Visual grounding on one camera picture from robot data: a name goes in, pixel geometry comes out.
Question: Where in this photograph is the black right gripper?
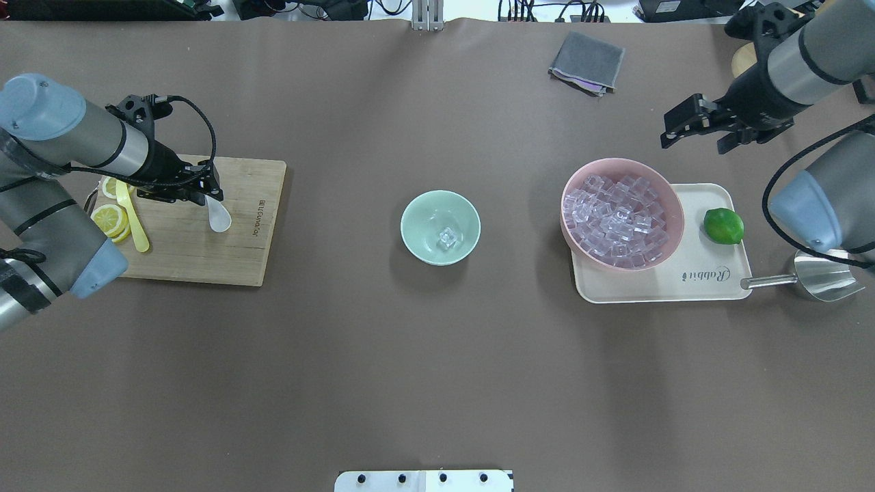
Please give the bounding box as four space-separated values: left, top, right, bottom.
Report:
660 93 796 154

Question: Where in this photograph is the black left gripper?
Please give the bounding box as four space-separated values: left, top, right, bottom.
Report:
137 159 224 204

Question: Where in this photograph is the white ceramic spoon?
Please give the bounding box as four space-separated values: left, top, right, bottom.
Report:
205 195 232 233

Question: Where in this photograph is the clear ice cube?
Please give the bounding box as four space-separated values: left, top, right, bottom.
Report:
438 227 457 250

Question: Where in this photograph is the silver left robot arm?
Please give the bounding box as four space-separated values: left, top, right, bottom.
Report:
1 74 223 329

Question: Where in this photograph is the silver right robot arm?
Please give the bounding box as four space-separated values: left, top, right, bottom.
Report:
660 1 874 272

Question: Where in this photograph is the pink bowl of ice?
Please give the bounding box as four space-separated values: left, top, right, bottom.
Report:
560 158 685 271

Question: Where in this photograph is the metal ice scoop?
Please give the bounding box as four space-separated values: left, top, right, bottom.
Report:
740 250 865 302

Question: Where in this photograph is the mint green bowl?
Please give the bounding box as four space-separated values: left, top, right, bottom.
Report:
400 190 482 266

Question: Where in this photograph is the wooden cutting board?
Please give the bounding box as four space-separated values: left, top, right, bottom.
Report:
116 158 287 287

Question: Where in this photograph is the wooden cup tree stand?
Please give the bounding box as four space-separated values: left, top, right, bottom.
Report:
730 42 757 80

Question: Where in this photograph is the yellow plastic knife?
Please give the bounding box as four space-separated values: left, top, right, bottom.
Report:
115 180 150 254

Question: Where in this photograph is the lemon slice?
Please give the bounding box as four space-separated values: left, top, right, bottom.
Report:
90 204 131 242
100 176 119 202

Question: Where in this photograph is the green lime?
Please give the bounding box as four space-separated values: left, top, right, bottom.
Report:
703 208 746 245

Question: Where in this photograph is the grey folded cloth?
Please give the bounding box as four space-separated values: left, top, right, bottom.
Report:
548 32 626 97

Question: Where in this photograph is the beige plastic tray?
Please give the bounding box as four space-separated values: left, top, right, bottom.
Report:
571 183 752 304

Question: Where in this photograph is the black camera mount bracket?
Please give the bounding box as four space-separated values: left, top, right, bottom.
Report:
104 94 173 128

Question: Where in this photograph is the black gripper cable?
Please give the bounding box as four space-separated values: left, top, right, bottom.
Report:
762 113 875 269

